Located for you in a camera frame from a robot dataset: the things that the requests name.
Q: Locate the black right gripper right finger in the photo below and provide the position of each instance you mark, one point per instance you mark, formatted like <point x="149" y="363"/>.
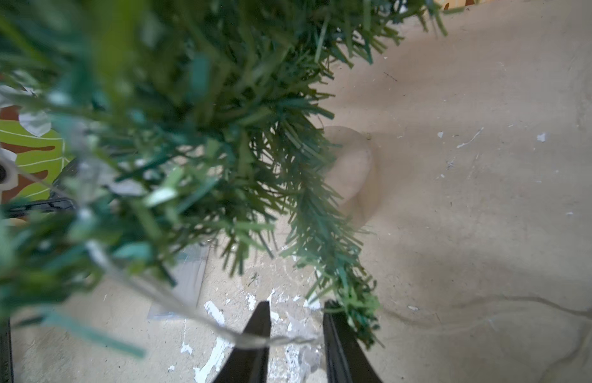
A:
<point x="345" y="360"/>

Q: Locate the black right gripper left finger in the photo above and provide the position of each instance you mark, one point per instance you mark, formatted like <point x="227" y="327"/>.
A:
<point x="250" y="365"/>

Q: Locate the clear string lights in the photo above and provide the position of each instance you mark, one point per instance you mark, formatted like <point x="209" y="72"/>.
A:
<point x="181" y="306"/>

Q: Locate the small green christmas tree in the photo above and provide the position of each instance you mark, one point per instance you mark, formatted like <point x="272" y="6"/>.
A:
<point x="186" y="121"/>

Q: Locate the clear battery box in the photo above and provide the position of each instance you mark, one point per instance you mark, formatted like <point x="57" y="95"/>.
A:
<point x="188" y="272"/>

